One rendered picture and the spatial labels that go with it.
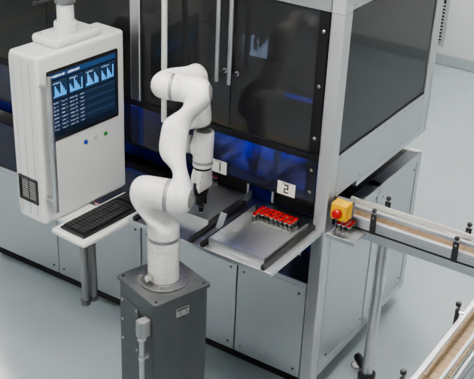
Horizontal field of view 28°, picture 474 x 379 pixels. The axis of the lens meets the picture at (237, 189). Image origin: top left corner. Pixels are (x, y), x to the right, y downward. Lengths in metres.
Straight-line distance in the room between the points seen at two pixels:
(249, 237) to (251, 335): 0.71
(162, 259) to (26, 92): 0.90
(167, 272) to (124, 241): 1.15
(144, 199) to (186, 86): 0.43
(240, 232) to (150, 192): 0.62
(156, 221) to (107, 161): 0.86
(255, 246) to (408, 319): 1.45
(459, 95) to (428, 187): 1.75
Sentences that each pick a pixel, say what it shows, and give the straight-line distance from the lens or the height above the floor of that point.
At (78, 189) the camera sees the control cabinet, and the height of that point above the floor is 0.90.
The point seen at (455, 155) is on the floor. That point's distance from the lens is 6.85.
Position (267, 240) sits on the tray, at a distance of 3.81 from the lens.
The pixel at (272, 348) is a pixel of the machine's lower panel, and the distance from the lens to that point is 4.36.
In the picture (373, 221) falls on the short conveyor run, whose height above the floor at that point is 0.95.
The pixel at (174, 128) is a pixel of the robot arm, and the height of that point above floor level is 1.45.
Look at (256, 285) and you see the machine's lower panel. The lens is 4.23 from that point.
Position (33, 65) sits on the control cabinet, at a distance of 3.78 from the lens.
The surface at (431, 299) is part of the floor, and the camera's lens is 5.19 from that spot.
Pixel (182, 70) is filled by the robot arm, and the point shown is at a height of 1.60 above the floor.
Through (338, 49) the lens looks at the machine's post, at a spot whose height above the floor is 1.67.
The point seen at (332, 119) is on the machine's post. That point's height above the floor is 1.38.
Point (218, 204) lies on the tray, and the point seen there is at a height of 0.88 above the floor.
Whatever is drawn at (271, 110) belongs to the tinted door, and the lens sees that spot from 3.83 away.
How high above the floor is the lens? 2.83
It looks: 28 degrees down
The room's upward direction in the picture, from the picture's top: 3 degrees clockwise
